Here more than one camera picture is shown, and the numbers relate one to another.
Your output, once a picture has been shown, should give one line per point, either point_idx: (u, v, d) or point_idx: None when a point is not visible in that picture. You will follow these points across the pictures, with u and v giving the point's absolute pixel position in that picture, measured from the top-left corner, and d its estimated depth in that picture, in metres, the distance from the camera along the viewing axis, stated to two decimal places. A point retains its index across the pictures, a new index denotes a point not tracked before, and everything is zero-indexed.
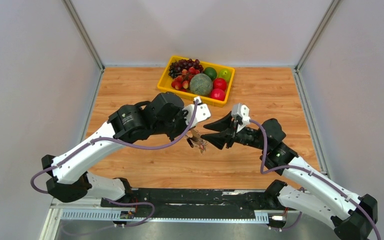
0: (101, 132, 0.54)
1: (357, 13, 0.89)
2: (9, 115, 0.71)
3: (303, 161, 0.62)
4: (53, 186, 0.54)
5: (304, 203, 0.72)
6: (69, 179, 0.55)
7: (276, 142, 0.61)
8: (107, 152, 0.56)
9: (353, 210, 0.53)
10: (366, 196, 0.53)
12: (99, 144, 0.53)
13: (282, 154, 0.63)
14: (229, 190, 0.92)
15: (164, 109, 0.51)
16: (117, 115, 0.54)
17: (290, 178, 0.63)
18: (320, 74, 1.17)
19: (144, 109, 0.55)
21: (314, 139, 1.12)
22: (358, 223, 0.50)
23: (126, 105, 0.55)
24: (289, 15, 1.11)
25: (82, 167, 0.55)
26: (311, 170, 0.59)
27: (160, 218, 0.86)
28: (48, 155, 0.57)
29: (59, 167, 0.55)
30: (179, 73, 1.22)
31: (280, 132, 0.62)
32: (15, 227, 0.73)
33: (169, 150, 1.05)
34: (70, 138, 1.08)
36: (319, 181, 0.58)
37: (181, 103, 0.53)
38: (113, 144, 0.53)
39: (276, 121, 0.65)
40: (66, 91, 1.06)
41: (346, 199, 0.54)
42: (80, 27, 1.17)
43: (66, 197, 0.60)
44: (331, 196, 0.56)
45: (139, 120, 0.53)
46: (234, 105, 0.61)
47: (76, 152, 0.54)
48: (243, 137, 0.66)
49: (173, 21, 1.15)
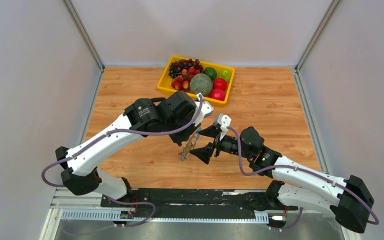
0: (116, 124, 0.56)
1: (356, 14, 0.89)
2: (9, 114, 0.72)
3: (287, 159, 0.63)
4: (68, 177, 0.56)
5: (300, 198, 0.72)
6: (83, 170, 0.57)
7: (256, 147, 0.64)
8: (122, 144, 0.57)
9: (341, 194, 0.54)
10: (351, 178, 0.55)
12: (114, 136, 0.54)
13: (267, 157, 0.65)
14: (229, 190, 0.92)
15: (181, 104, 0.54)
16: (133, 108, 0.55)
17: (281, 178, 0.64)
18: (320, 75, 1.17)
19: (159, 105, 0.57)
21: (314, 139, 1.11)
22: (350, 205, 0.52)
23: (142, 99, 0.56)
24: (289, 16, 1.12)
25: (97, 159, 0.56)
26: (295, 166, 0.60)
27: (160, 218, 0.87)
28: (62, 147, 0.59)
29: (74, 158, 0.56)
30: (179, 73, 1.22)
31: (258, 137, 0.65)
32: (15, 228, 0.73)
33: (169, 150, 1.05)
34: (70, 138, 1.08)
36: (305, 173, 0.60)
37: (193, 102, 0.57)
38: (128, 136, 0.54)
39: (253, 128, 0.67)
40: (66, 91, 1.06)
41: (333, 184, 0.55)
42: (80, 27, 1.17)
43: (78, 189, 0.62)
44: (318, 185, 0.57)
45: (155, 113, 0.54)
46: (217, 114, 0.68)
47: (92, 144, 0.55)
48: (227, 145, 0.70)
49: (173, 20, 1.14)
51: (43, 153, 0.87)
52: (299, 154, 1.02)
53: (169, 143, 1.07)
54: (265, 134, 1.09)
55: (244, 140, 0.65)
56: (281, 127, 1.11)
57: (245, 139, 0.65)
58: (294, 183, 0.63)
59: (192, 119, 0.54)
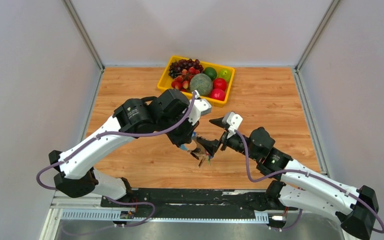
0: (106, 126, 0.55)
1: (356, 14, 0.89)
2: (9, 114, 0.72)
3: (298, 163, 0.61)
4: (61, 181, 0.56)
5: (304, 202, 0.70)
6: (76, 174, 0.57)
7: (266, 149, 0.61)
8: (113, 146, 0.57)
9: (355, 204, 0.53)
10: (364, 189, 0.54)
12: (105, 138, 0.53)
13: (277, 160, 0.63)
14: (229, 190, 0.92)
15: (172, 102, 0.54)
16: (123, 109, 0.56)
17: (289, 183, 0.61)
18: (320, 75, 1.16)
19: (150, 104, 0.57)
21: (314, 139, 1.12)
22: (362, 216, 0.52)
23: (131, 99, 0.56)
24: (289, 16, 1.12)
25: (89, 162, 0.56)
26: (308, 171, 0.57)
27: (160, 218, 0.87)
28: (55, 150, 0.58)
29: (66, 162, 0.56)
30: (179, 73, 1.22)
31: (269, 139, 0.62)
32: (15, 228, 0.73)
33: (169, 150, 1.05)
34: (70, 138, 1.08)
36: (317, 181, 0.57)
37: (185, 100, 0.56)
38: (118, 139, 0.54)
39: (263, 129, 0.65)
40: (66, 91, 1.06)
41: (347, 194, 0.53)
42: (80, 27, 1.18)
43: (73, 192, 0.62)
44: (331, 193, 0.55)
45: (146, 114, 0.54)
46: (227, 112, 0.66)
47: (83, 147, 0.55)
48: (234, 142, 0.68)
49: (173, 20, 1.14)
51: (43, 153, 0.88)
52: (299, 154, 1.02)
53: (169, 143, 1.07)
54: None
55: (254, 141, 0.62)
56: (282, 127, 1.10)
57: (255, 140, 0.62)
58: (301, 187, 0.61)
59: (184, 117, 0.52)
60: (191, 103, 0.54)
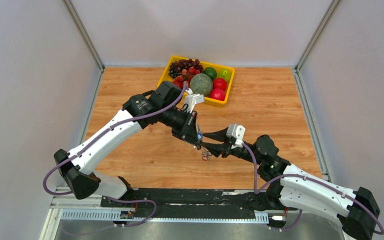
0: (117, 118, 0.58)
1: (356, 14, 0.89)
2: (9, 113, 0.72)
3: (296, 168, 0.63)
4: (75, 176, 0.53)
5: (305, 202, 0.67)
6: (89, 168, 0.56)
7: (270, 157, 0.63)
8: (123, 138, 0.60)
9: (351, 205, 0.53)
10: (360, 190, 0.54)
12: (118, 128, 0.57)
13: (276, 166, 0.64)
14: (229, 190, 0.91)
15: (170, 91, 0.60)
16: (131, 102, 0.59)
17: (288, 186, 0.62)
18: (320, 75, 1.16)
19: (151, 97, 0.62)
21: (314, 139, 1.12)
22: (358, 217, 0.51)
23: (135, 94, 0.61)
24: (289, 17, 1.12)
25: (101, 153, 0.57)
26: (305, 175, 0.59)
27: (160, 218, 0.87)
28: (61, 149, 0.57)
29: (78, 156, 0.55)
30: (179, 73, 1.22)
31: (274, 147, 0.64)
32: (15, 228, 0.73)
33: (170, 150, 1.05)
34: (70, 138, 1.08)
36: (314, 183, 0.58)
37: (179, 88, 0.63)
38: (131, 127, 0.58)
39: (268, 136, 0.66)
40: (66, 91, 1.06)
41: (343, 195, 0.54)
42: (80, 27, 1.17)
43: (80, 191, 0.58)
44: (328, 196, 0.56)
45: (151, 104, 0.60)
46: (231, 124, 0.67)
47: (96, 139, 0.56)
48: (237, 150, 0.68)
49: (173, 20, 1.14)
51: (43, 153, 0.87)
52: (299, 154, 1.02)
53: (170, 143, 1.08)
54: (265, 134, 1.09)
55: (259, 149, 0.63)
56: (282, 127, 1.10)
57: (261, 149, 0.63)
58: (302, 192, 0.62)
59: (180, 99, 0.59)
60: (185, 87, 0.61)
